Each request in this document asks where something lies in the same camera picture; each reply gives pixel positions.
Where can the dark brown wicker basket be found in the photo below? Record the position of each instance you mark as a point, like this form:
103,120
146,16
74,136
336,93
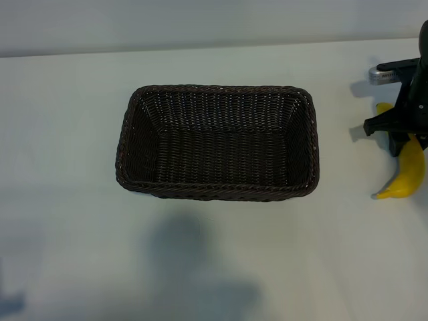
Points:
217,150

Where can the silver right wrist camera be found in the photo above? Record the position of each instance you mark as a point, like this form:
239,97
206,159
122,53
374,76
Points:
384,75

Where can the yellow banana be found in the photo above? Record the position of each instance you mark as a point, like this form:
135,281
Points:
409,174

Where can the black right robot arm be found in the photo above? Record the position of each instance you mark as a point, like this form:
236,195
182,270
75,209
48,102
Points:
423,43

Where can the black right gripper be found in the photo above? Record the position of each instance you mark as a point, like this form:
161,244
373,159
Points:
414,103

